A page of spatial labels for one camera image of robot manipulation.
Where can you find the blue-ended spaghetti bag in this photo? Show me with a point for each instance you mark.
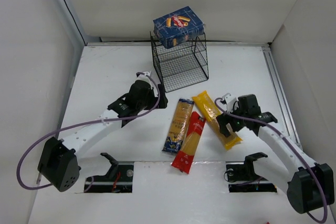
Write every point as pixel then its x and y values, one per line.
pixel 178 127

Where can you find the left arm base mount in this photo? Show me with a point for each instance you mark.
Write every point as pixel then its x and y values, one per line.
pixel 117 179

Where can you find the blue Barilla pasta box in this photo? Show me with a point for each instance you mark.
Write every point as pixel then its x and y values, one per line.
pixel 178 27

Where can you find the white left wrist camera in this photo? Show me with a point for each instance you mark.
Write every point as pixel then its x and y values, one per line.
pixel 146 77

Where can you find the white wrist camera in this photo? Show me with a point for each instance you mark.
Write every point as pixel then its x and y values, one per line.
pixel 146 77
pixel 231 102

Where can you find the red spaghetti bag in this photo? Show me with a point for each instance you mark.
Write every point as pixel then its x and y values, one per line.
pixel 185 156

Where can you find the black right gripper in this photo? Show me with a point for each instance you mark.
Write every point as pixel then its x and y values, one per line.
pixel 226 122

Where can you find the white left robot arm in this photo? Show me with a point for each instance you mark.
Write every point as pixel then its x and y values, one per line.
pixel 59 159

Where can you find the aluminium table edge rail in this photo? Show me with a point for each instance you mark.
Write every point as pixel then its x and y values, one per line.
pixel 286 117

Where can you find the black wire mesh shelf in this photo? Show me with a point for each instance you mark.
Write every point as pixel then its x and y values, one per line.
pixel 181 66

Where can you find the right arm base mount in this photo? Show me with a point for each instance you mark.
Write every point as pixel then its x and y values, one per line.
pixel 242 178

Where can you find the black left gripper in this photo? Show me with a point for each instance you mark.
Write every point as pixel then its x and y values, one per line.
pixel 159 96

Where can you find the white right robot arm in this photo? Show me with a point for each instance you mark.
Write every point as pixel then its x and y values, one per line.
pixel 307 184

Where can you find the yellow spaghetti bag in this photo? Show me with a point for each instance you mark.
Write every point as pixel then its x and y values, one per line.
pixel 210 111

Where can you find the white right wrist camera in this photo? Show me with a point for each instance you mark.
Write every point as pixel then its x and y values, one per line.
pixel 231 102

